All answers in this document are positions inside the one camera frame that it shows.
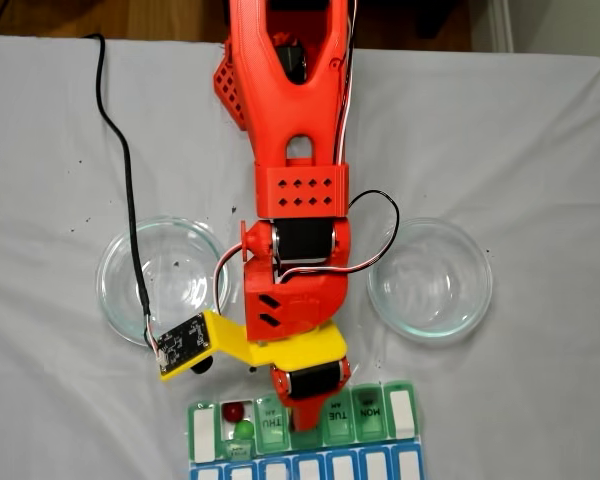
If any black camera cable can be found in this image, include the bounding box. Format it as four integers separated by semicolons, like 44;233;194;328
86;33;157;351

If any white baseboard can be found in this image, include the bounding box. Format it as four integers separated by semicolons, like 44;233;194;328
487;0;515;54

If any white tablecloth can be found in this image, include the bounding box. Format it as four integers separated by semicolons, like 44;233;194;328
0;33;600;480

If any camera board on yellow mount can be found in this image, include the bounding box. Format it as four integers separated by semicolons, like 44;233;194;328
154;309;251;384

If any white red servo wire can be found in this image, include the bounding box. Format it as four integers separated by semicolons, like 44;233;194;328
213;189;401;314

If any weekly pill organizer box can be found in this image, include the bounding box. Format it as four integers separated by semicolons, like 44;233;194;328
187;379;426;480

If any small clear glass bowl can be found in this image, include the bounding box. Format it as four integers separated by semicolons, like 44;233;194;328
367;217;494;344

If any large clear glass bowl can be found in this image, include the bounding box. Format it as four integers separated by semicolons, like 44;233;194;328
95;215;230;349

